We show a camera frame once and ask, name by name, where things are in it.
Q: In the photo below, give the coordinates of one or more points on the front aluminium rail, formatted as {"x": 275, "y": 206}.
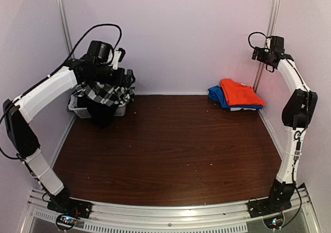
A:
{"x": 224, "y": 217}

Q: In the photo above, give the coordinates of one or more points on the black garment hanging from basket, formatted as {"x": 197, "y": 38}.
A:
{"x": 101, "y": 115}

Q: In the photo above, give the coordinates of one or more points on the black white checkered cloth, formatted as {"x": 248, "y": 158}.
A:
{"x": 105, "y": 94}

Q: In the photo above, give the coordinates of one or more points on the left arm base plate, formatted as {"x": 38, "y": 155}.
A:
{"x": 64, "y": 204}

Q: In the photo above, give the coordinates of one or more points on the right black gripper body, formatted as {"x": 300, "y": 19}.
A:
{"x": 260, "y": 57}

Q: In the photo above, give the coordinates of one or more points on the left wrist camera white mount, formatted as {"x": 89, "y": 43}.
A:
{"x": 117, "y": 57}

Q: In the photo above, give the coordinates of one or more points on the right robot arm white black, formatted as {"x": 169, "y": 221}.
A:
{"x": 296, "y": 117}

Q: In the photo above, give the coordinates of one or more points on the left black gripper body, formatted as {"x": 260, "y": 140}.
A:
{"x": 102, "y": 76}

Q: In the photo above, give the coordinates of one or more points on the white plastic laundry basket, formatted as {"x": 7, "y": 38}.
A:
{"x": 83, "y": 113}

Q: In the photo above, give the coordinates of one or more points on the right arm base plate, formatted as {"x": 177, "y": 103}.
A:
{"x": 267, "y": 206}

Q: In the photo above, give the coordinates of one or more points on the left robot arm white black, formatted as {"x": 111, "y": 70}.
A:
{"x": 18, "y": 114}

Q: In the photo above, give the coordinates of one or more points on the left aluminium frame post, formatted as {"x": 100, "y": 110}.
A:
{"x": 65, "y": 30}

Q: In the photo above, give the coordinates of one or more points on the orange t-shirt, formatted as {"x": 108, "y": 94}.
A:
{"x": 239, "y": 94}

